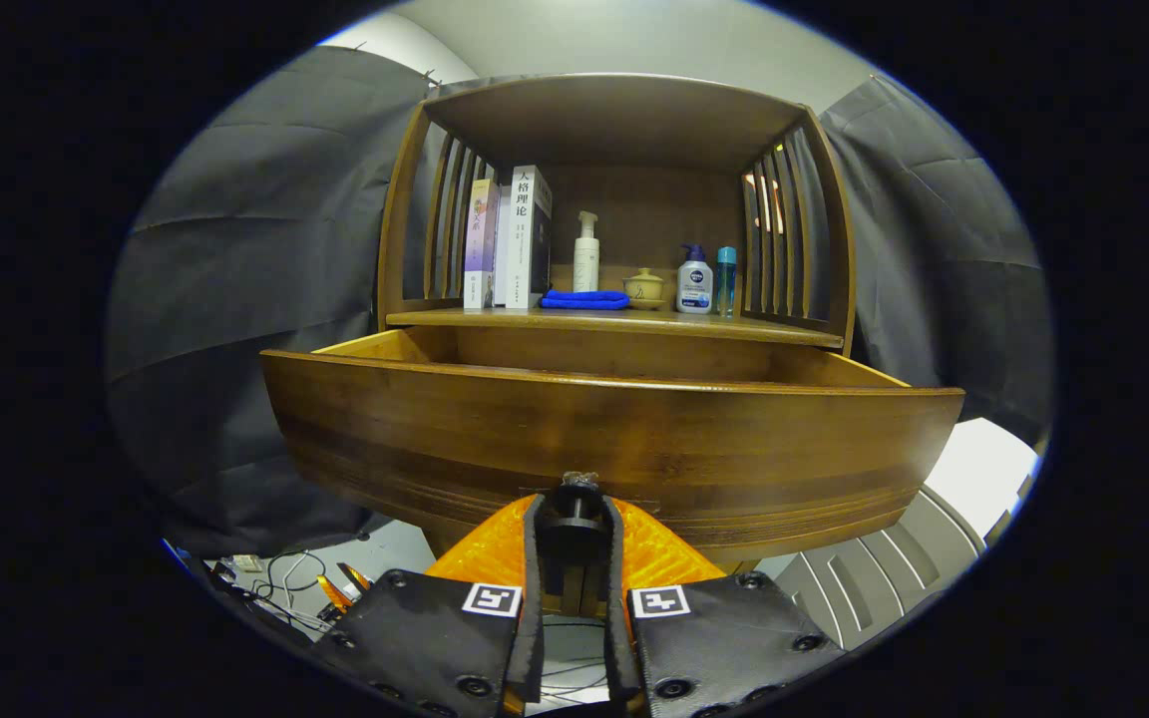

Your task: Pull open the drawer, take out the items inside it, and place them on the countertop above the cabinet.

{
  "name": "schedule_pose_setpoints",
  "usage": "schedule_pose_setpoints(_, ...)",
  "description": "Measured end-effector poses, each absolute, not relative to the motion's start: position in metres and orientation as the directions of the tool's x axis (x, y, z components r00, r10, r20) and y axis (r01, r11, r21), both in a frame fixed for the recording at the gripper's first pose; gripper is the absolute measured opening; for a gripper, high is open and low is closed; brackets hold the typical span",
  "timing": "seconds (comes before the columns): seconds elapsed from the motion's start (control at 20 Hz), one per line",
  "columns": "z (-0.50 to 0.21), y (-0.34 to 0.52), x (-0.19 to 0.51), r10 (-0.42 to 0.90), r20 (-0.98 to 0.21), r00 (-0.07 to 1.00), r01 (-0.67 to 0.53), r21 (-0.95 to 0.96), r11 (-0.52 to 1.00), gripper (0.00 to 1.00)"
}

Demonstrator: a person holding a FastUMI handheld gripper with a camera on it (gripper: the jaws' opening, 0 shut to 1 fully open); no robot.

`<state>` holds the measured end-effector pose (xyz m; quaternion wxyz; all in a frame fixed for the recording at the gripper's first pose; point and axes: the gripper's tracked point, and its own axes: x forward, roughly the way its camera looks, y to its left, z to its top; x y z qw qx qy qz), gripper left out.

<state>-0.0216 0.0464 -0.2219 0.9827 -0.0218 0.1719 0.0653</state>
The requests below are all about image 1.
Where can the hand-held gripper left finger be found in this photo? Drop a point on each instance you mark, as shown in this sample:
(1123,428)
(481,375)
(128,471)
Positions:
(533,648)

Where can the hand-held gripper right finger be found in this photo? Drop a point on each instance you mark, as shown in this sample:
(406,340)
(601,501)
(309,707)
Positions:
(617,648)

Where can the black drawer knob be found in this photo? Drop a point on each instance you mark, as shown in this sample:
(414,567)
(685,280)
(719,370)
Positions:
(574,519)

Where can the brown wooden drawer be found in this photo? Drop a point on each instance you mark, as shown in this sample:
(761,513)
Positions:
(634,439)

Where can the wooden countertop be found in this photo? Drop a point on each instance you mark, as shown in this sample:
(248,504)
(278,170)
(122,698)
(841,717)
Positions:
(634,321)

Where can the brown wooden cabinet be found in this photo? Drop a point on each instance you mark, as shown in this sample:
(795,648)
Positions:
(634,130)

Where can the orange black tool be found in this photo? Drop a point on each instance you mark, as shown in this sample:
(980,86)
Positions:
(350,583)

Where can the grey slatted panel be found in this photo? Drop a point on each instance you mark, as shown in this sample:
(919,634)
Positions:
(864,588)

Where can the blue folded cloth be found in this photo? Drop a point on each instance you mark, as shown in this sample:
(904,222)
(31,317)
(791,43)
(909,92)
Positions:
(584,299)

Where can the yellow-green lidded teacup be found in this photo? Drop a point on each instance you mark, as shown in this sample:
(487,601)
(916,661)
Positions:
(643,287)

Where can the white lotion bottle blue cap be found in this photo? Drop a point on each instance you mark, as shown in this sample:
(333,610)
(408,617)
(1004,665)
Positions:
(694,284)

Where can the teal glass bottle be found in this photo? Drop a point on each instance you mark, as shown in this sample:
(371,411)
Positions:
(725,279)

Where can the white pump bottle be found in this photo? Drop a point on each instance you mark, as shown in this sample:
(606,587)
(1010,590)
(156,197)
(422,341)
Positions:
(585,259)

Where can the thin white book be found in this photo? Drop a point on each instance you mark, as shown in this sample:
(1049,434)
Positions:
(503,249)

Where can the purple book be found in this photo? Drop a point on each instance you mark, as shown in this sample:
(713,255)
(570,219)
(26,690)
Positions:
(480,244)

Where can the thick white book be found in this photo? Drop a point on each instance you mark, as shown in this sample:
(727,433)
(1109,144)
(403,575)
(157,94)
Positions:
(527,239)

